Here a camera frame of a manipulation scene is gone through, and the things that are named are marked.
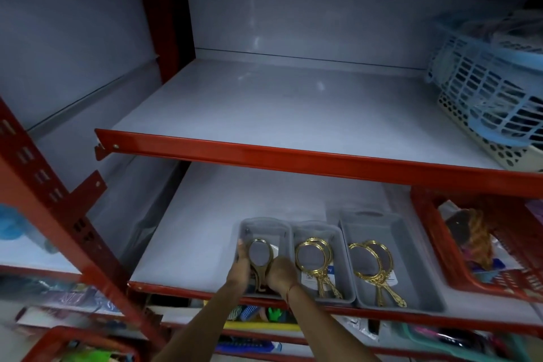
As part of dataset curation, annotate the clear packet with black items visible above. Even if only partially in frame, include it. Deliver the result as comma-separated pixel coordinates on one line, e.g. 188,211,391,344
343,317,382,342

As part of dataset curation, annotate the grey plastic tray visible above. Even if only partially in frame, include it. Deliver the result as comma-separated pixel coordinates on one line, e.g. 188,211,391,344
290,221,357,305
236,217,293,299
339,212,447,313

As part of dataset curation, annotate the striped comb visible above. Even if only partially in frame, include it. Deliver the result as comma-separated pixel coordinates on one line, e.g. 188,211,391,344
227,305,256,322

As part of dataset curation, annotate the person's left forearm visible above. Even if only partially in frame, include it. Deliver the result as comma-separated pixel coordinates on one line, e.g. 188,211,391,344
150,282,251,362

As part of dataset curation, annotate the doll with orange hair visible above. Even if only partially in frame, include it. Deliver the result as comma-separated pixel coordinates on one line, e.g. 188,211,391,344
439,201,498,275

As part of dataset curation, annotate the blue comb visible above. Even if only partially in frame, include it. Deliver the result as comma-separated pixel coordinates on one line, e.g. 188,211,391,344
216,340,274,355

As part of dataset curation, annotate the white shelf board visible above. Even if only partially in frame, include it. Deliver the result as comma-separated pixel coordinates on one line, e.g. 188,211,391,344
111,57,505,171
129,161,543,326

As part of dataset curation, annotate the person's left hand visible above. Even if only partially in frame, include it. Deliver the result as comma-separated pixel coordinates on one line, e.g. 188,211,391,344
226,239,253,291

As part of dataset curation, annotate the red plastic basket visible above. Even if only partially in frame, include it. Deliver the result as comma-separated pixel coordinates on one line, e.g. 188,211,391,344
21,325,143,362
410,188,543,304

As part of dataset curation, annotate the teal plastic basket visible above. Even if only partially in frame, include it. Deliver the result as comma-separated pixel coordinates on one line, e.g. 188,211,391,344
390,323,516,362

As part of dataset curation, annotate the blue plastic bag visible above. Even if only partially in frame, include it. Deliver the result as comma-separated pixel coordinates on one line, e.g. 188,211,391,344
0,204,58,255

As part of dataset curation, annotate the gold hand mirror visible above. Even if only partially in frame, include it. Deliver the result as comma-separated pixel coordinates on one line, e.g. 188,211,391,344
295,240,336,299
364,240,408,308
306,237,345,300
348,243,387,308
247,238,275,294

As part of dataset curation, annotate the person's right forearm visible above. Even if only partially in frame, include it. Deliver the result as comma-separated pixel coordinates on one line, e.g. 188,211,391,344
285,285,381,362

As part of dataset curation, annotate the red metal shelf rack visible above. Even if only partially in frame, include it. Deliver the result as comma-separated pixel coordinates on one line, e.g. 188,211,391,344
0,0,543,362

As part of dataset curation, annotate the cream plastic perforated basket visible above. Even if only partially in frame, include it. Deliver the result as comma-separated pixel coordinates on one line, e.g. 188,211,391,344
437,92,543,173

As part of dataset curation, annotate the blue plastic lattice basket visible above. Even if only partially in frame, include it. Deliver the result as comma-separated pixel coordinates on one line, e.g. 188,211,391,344
425,12,543,150

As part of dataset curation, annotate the person's right hand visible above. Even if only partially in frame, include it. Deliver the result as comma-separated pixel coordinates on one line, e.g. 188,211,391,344
266,256,299,296

